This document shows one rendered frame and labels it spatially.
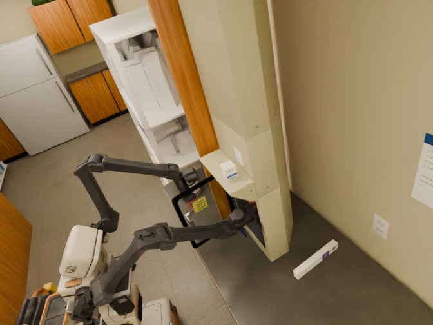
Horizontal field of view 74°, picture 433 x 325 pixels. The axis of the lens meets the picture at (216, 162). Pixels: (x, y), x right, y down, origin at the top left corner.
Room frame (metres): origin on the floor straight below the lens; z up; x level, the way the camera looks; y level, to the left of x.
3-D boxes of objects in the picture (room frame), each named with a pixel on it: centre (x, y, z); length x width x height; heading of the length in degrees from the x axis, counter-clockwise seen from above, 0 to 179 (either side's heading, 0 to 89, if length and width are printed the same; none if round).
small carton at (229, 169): (0.95, -0.04, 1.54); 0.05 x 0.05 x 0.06; 12
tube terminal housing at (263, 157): (1.06, -0.20, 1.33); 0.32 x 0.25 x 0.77; 16
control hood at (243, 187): (1.01, -0.02, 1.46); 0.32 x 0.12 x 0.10; 16
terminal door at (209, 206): (1.11, 0.12, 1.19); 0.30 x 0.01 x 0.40; 111
